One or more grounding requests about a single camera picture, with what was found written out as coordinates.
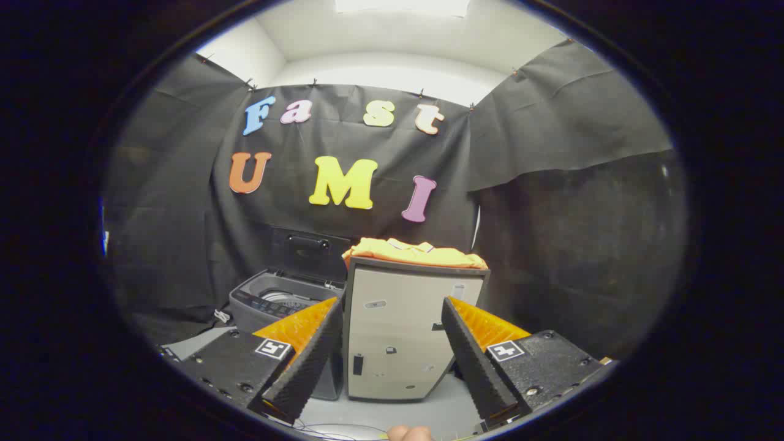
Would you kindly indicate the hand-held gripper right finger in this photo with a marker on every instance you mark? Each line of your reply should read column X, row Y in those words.
column 474, row 367

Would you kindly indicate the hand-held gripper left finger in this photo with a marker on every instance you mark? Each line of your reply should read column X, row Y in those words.
column 312, row 367

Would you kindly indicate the grey top-load washing machine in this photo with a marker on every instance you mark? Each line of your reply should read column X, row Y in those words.
column 251, row 297

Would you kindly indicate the dark glass washing machine lid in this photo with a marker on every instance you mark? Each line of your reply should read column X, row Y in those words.
column 306, row 257

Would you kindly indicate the orange polo shirt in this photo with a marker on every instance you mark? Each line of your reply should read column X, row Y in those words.
column 416, row 252

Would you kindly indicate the grey metal cabinet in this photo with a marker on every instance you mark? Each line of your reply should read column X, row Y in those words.
column 398, row 318

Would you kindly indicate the black backdrop cloth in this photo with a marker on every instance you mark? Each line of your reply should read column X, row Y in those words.
column 527, row 153

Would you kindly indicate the ceiling light panel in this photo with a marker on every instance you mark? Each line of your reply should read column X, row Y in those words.
column 401, row 6

